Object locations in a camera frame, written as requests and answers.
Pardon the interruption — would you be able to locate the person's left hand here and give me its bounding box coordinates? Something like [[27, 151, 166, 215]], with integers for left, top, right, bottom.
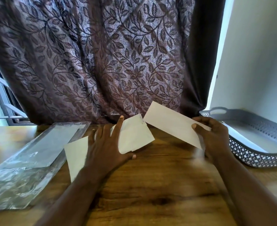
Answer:
[[83, 116, 137, 181]]

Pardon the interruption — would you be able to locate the person's right hand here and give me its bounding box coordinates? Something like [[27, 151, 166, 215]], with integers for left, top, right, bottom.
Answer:
[[191, 116, 233, 163]]

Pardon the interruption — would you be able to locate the white envelope with flap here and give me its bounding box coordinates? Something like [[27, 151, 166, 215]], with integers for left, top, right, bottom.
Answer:
[[64, 114, 155, 183]]

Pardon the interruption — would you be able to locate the person's right forearm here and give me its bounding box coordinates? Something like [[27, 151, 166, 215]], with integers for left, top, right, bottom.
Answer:
[[208, 150, 277, 226]]

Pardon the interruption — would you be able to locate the person's left forearm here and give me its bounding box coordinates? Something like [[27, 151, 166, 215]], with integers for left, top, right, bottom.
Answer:
[[34, 162, 110, 226]]

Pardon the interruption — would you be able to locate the white paper sheet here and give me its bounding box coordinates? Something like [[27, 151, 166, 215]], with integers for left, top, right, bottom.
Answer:
[[221, 120, 277, 159]]

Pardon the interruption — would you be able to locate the grey perforated plastic tray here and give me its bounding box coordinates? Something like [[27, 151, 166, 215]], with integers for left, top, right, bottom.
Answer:
[[199, 107, 277, 168]]

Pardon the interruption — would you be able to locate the clear plastic envelope packet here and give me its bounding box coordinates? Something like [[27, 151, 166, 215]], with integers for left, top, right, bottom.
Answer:
[[0, 121, 91, 212]]

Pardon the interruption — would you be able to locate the brown leaf-patterned curtain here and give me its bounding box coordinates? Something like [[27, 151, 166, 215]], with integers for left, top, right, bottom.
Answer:
[[0, 0, 227, 125]]

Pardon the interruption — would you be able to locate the grey metal window frame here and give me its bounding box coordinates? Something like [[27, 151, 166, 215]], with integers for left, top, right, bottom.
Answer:
[[0, 50, 36, 126]]

